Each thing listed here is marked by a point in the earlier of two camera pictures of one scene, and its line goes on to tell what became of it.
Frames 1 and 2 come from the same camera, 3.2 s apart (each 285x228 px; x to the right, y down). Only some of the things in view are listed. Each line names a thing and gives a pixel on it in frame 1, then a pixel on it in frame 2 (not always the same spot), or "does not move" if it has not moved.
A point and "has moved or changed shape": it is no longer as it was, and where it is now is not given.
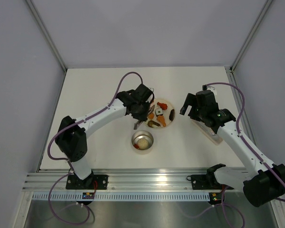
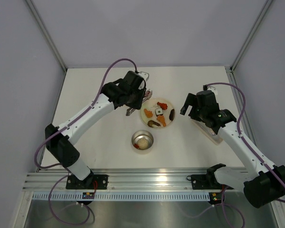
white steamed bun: [143, 143] does not move
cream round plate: [162, 113] does not move
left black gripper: [144, 116] → [137, 105]
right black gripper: [191, 100] does not move
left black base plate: [73, 182] does not move
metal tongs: [137, 123] has moved or changed shape
